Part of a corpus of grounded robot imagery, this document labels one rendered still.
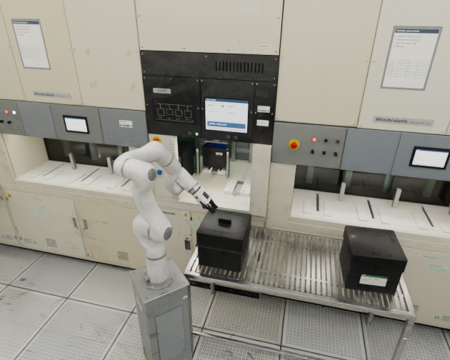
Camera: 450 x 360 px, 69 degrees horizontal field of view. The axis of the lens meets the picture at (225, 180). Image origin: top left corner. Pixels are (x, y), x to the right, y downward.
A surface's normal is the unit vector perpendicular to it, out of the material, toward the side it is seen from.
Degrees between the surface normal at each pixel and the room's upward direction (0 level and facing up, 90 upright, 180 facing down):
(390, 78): 90
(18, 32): 90
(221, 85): 90
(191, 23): 90
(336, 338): 0
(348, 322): 0
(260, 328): 0
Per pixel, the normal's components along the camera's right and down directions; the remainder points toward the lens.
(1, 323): 0.01, -0.89
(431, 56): -0.24, 0.45
